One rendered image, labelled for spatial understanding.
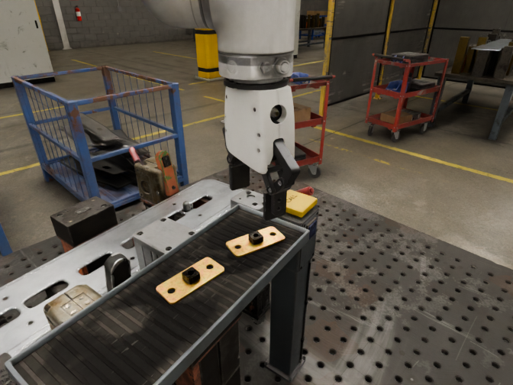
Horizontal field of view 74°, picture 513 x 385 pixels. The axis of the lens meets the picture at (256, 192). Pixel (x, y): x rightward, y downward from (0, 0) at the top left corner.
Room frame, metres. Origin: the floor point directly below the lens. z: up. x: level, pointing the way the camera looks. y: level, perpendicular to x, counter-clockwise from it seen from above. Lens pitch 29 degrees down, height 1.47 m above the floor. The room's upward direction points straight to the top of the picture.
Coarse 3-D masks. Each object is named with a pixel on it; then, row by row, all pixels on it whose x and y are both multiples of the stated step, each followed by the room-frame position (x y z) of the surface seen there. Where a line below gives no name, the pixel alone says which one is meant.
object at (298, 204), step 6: (288, 192) 0.56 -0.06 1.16; (294, 192) 0.56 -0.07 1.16; (288, 198) 0.54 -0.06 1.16; (294, 198) 0.54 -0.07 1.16; (300, 198) 0.54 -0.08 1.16; (306, 198) 0.54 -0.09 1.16; (312, 198) 0.54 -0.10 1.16; (288, 204) 0.52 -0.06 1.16; (294, 204) 0.52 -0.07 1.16; (300, 204) 0.52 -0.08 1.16; (306, 204) 0.52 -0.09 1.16; (312, 204) 0.52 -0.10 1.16; (288, 210) 0.50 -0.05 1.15; (294, 210) 0.50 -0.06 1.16; (300, 210) 0.50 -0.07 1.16; (306, 210) 0.50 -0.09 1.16; (300, 216) 0.49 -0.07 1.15
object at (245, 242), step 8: (256, 232) 0.41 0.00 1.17; (264, 232) 0.43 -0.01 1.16; (272, 232) 0.43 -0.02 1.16; (232, 240) 0.41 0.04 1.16; (240, 240) 0.41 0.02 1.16; (248, 240) 0.41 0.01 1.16; (256, 240) 0.40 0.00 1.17; (264, 240) 0.41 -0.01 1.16; (272, 240) 0.41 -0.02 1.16; (280, 240) 0.41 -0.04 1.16; (232, 248) 0.39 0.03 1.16; (240, 248) 0.39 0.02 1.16; (248, 248) 0.39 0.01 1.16; (256, 248) 0.39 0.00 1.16; (240, 256) 0.37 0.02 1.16
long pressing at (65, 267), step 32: (192, 192) 0.85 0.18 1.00; (224, 192) 0.85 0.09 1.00; (128, 224) 0.69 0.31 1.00; (192, 224) 0.69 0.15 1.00; (64, 256) 0.57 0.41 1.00; (96, 256) 0.57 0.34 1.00; (128, 256) 0.57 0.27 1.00; (0, 288) 0.48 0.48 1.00; (32, 288) 0.48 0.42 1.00; (96, 288) 0.48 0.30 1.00; (32, 320) 0.40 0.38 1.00; (0, 352) 0.34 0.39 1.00
